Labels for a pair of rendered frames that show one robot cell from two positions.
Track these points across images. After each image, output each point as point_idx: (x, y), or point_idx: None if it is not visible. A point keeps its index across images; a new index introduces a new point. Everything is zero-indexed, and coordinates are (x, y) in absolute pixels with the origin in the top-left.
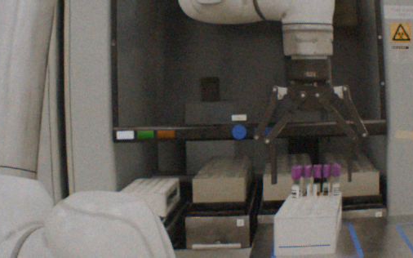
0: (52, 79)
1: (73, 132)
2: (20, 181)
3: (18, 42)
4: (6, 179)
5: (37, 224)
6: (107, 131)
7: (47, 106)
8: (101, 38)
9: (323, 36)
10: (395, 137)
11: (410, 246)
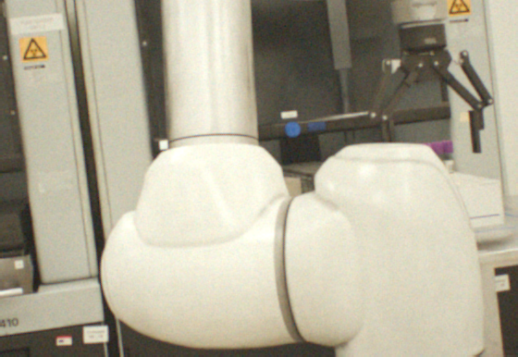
0: (71, 89)
1: (104, 148)
2: (255, 149)
3: None
4: (241, 147)
5: (283, 197)
6: (145, 143)
7: (68, 121)
8: (128, 39)
9: None
10: (459, 120)
11: None
